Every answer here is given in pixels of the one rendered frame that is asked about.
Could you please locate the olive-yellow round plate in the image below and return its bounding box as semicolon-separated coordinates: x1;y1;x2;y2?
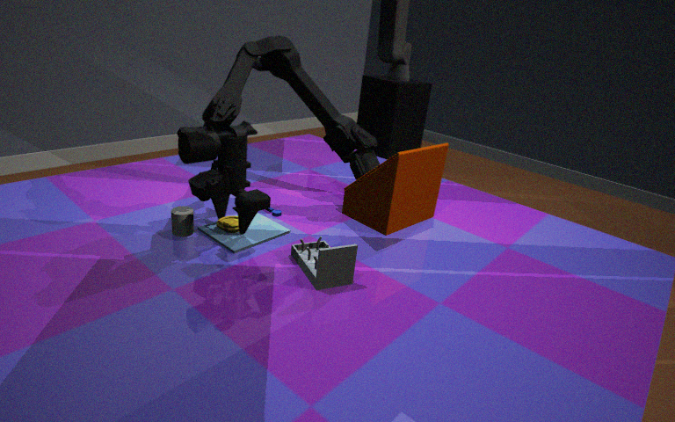
216;216;239;233

